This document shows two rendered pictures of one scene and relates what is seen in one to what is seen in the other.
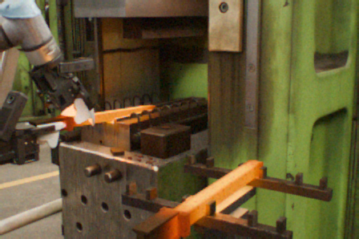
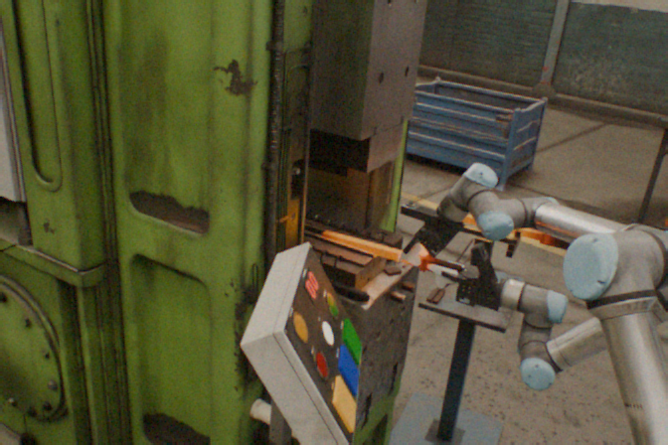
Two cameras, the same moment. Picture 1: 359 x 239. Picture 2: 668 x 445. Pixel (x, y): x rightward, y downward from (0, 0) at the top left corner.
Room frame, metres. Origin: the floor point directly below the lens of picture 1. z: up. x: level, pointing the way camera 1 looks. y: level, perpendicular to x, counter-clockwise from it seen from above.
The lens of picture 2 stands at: (1.66, 1.69, 1.76)
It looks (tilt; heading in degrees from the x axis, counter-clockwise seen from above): 24 degrees down; 260
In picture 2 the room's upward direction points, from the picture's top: 5 degrees clockwise
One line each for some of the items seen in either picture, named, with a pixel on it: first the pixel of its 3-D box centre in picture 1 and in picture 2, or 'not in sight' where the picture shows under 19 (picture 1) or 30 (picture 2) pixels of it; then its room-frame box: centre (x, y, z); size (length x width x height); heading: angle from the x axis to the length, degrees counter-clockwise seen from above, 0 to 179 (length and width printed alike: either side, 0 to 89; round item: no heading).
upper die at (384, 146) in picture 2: (151, 0); (318, 130); (1.45, 0.08, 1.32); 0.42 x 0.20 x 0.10; 142
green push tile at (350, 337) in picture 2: not in sight; (350, 342); (1.42, 0.64, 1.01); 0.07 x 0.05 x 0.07; 77
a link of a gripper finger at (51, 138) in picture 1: (52, 135); not in sight; (1.09, 0.30, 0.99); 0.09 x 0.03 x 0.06; 139
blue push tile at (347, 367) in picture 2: not in sight; (346, 370); (1.44, 0.73, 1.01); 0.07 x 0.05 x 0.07; 77
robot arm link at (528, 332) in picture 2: not in sight; (534, 341); (0.90, 0.50, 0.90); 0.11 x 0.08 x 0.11; 67
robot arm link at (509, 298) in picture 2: not in sight; (512, 294); (0.96, 0.43, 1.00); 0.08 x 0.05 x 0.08; 52
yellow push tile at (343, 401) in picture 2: not in sight; (342, 404); (1.46, 0.83, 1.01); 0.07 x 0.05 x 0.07; 77
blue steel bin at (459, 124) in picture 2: not in sight; (466, 128); (-0.47, -3.66, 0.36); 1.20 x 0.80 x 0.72; 136
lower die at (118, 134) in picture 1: (153, 118); (310, 246); (1.45, 0.08, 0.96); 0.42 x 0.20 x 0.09; 142
